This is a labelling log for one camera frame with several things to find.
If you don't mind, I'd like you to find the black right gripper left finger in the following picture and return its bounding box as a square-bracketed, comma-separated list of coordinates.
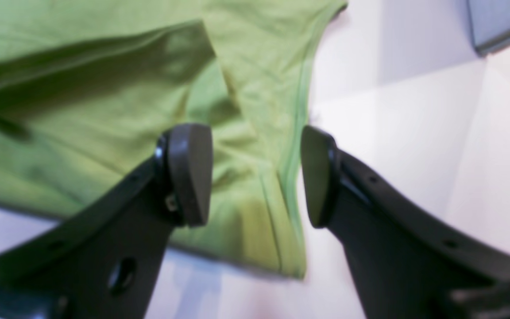
[0, 123, 214, 319]

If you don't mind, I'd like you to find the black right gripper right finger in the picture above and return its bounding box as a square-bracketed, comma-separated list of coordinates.
[300, 125, 510, 319]

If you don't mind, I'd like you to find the green T-shirt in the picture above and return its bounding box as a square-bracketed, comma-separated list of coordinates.
[0, 0, 348, 279]

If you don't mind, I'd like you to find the grey cabinet corner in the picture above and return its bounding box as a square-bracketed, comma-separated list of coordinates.
[467, 0, 510, 57]

